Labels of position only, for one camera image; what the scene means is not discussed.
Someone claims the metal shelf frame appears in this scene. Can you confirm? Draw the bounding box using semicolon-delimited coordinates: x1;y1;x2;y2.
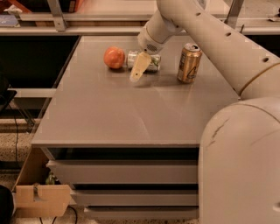
1;0;280;35

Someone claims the grey drawer cabinet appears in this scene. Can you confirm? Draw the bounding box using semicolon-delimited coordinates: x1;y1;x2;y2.
32;36;238;220

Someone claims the gold soda can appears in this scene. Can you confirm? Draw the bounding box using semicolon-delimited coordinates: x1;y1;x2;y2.
177;43;202;84

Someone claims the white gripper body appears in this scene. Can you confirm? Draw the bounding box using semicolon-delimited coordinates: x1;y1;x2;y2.
137;24;166;55

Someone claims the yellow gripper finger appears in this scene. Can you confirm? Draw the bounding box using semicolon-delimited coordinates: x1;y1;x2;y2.
129;52;151;82

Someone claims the white green 7up can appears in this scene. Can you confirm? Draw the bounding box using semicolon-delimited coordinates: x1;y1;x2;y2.
126;50;161;73

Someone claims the orange red apple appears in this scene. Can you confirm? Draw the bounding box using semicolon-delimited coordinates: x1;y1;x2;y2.
103;46;125;69

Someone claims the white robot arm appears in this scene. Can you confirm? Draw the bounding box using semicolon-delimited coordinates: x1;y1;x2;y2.
130;0;280;224

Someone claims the black cable on floor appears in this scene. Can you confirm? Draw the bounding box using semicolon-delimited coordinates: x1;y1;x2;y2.
8;104;21;170

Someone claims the cardboard box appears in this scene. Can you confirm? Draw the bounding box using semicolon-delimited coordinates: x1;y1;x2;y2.
13;148;71;218

